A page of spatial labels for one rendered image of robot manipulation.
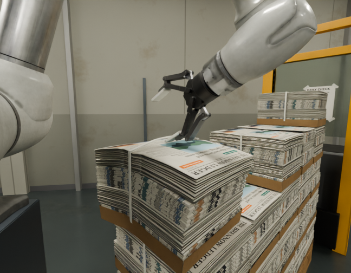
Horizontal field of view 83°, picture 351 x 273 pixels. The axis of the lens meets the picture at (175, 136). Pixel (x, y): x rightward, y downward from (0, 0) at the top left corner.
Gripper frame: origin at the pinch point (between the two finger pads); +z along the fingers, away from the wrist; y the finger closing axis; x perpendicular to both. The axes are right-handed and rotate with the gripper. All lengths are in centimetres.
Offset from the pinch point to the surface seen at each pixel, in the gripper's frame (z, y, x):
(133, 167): 1.8, 12.4, -13.9
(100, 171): 18.9, 8.7, -15.0
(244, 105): 87, -55, 263
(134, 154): -0.5, 9.5, -13.9
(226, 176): -14.4, 21.9, -0.7
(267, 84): 14, -37, 159
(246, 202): 1.8, 35.3, 28.7
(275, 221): 1, 48, 43
